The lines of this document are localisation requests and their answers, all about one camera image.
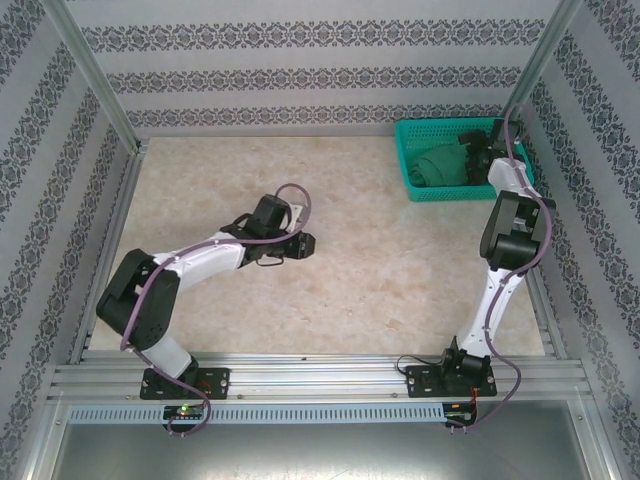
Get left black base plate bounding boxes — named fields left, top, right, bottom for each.
left=139, top=367, right=232, bottom=401

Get aluminium side rail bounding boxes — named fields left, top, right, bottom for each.
left=522, top=199, right=569, bottom=360
left=68, top=142, right=147, bottom=365

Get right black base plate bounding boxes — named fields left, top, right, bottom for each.
left=405, top=363, right=497, bottom=400

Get aluminium frame post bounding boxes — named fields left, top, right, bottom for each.
left=42, top=0, right=147, bottom=154
left=503, top=0, right=584, bottom=121

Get right aluminium frame post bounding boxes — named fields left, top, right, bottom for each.
left=503, top=0, right=584, bottom=121

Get right aluminium side rail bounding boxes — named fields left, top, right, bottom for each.
left=522, top=199, right=569, bottom=360

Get aluminium mounting rail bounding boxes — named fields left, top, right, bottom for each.
left=48, top=351, right=587, bottom=403

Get left aluminium frame post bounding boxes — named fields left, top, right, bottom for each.
left=42, top=0, right=147, bottom=154

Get green long pants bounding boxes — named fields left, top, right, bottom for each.
left=409, top=144, right=474, bottom=189

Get left aluminium side rail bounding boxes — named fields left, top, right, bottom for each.
left=68, top=142, right=147, bottom=365

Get teal plastic basket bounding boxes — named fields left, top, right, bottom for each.
left=393, top=115, right=537, bottom=204

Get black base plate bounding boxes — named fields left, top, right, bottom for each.
left=405, top=363, right=497, bottom=400
left=139, top=367, right=232, bottom=401

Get slotted grey cable duct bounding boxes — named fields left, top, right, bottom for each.
left=67, top=402, right=447, bottom=425

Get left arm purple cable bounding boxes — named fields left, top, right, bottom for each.
left=119, top=183, right=314, bottom=439

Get thin black cable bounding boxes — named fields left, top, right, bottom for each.
left=395, top=353, right=446, bottom=377

